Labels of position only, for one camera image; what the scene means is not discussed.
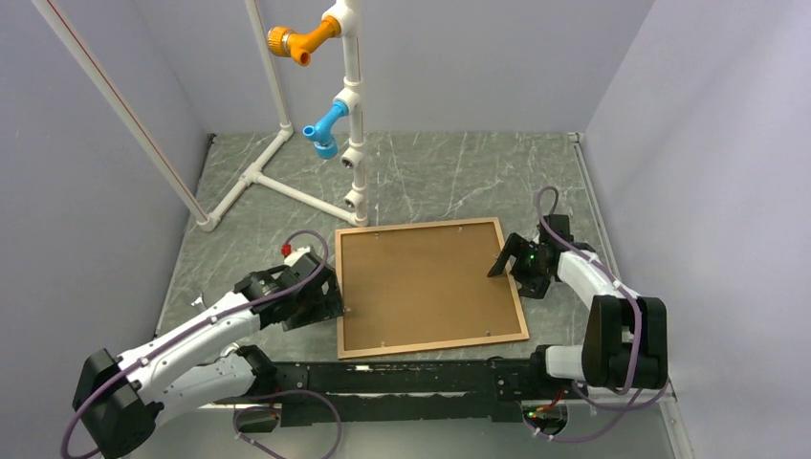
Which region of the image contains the orange pipe nozzle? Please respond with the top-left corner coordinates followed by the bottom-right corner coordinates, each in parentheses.
top-left (267, 15), bottom-right (341, 67)

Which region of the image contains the white PVC pipe stand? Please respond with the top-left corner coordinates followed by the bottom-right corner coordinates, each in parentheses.
top-left (33, 1), bottom-right (368, 232)

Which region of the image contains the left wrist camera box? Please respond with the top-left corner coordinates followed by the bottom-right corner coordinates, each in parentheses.
top-left (282, 244), bottom-right (313, 267)

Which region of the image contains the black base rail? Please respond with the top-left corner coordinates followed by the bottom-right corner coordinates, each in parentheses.
top-left (225, 346), bottom-right (574, 435)

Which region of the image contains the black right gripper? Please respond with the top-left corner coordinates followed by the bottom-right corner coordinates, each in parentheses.
top-left (487, 232), bottom-right (551, 299)

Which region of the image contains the blue pipe nozzle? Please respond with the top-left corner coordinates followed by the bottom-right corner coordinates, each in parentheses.
top-left (301, 100), bottom-right (349, 159)

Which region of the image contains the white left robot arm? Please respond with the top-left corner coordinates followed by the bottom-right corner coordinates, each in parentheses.
top-left (72, 249), bottom-right (344, 458)

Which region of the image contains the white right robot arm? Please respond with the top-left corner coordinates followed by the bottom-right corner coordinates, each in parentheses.
top-left (488, 214), bottom-right (668, 397)

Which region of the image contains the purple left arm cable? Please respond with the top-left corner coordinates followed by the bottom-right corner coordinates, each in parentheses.
top-left (59, 230), bottom-right (343, 459)

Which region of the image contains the brown backing board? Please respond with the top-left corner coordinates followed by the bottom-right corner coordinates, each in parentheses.
top-left (340, 223), bottom-right (523, 353)

